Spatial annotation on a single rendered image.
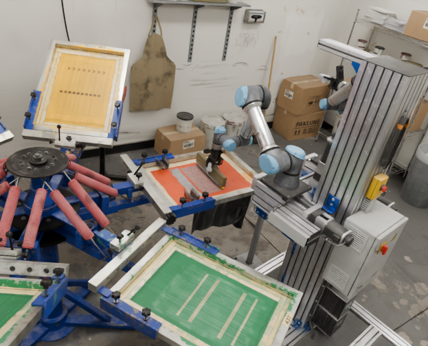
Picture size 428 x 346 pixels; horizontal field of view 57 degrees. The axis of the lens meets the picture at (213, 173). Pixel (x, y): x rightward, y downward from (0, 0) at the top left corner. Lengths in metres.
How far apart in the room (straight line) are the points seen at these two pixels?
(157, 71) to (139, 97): 0.36
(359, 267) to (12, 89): 3.35
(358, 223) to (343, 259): 0.25
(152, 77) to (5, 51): 1.46
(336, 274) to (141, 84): 2.96
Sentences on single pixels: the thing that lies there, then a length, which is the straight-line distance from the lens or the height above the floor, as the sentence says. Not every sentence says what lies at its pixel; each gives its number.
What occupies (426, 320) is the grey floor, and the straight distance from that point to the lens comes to 3.89.
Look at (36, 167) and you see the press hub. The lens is 2.17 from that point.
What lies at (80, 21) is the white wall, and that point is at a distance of 4.17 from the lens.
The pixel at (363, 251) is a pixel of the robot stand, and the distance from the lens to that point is 2.33.
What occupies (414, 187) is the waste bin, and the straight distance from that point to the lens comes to 5.18.
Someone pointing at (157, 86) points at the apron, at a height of 0.83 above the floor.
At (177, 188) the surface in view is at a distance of 2.66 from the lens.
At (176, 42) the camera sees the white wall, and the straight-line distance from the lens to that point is 4.62.
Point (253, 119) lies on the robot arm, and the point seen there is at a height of 1.59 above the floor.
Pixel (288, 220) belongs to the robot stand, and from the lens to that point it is 2.24.
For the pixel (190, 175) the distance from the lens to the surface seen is 2.81.
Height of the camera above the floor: 2.48
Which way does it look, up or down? 32 degrees down
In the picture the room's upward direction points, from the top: 10 degrees clockwise
